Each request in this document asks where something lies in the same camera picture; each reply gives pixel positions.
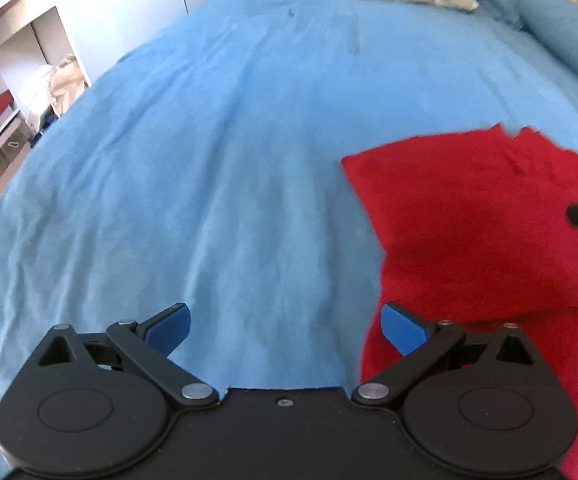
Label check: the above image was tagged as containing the red small garment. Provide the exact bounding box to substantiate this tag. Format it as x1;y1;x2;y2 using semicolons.
342;126;578;479

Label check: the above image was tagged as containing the rolled blue duvet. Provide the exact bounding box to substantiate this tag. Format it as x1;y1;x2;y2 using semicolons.
477;0;578;76

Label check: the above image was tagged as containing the beige bag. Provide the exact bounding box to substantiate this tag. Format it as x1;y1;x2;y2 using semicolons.
48;53;88;117

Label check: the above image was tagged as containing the blue bed sheet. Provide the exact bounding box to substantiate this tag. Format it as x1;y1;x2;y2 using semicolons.
0;0;578;478

